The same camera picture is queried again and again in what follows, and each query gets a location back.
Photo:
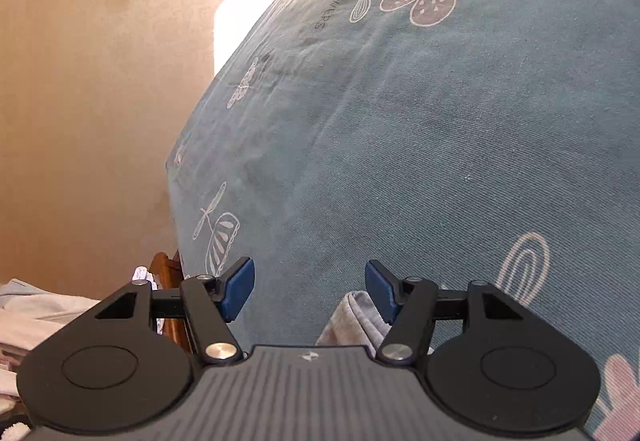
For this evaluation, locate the grey sweatpants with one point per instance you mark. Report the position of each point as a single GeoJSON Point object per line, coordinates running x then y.
{"type": "Point", "coordinates": [355, 322]}

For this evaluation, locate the blue floral bed sheet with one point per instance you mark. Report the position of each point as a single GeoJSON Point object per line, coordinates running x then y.
{"type": "Point", "coordinates": [449, 139]}

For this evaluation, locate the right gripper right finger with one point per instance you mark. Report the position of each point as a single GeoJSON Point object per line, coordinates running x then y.
{"type": "Point", "coordinates": [408, 306]}

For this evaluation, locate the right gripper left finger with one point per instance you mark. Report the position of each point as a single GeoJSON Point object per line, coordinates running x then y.
{"type": "Point", "coordinates": [210, 304]}

